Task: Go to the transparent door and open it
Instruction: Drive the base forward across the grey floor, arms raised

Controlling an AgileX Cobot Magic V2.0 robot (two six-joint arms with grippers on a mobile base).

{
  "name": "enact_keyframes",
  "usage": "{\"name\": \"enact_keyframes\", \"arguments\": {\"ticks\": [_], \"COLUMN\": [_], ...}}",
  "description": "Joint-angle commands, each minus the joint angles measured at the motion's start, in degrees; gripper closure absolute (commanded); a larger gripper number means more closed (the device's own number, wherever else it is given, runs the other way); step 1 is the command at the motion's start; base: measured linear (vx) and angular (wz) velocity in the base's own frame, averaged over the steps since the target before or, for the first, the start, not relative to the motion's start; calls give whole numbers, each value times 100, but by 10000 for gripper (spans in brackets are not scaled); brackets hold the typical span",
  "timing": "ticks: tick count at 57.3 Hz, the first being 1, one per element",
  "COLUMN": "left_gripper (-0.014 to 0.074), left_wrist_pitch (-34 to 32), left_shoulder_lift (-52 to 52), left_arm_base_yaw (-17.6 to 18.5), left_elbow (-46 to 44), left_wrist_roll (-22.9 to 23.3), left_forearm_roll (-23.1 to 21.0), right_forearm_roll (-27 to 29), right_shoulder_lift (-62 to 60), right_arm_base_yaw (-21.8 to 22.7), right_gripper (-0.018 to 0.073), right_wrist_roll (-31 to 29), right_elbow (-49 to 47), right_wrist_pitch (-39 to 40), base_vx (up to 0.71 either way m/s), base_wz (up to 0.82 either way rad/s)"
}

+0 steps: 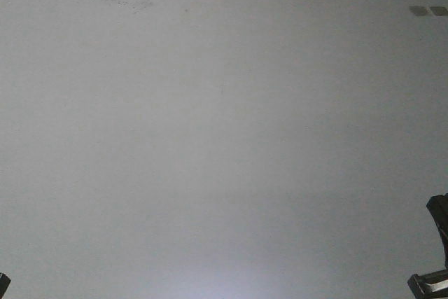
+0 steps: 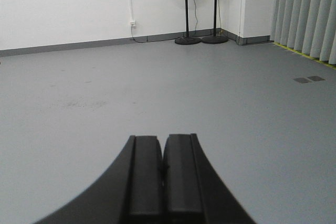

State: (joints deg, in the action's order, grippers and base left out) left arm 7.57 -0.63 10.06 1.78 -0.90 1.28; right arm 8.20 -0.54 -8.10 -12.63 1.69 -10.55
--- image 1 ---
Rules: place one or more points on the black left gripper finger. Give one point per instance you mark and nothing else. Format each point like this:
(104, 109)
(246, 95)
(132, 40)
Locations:
(4, 284)

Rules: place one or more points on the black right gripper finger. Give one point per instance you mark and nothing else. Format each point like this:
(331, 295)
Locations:
(428, 286)
(437, 206)

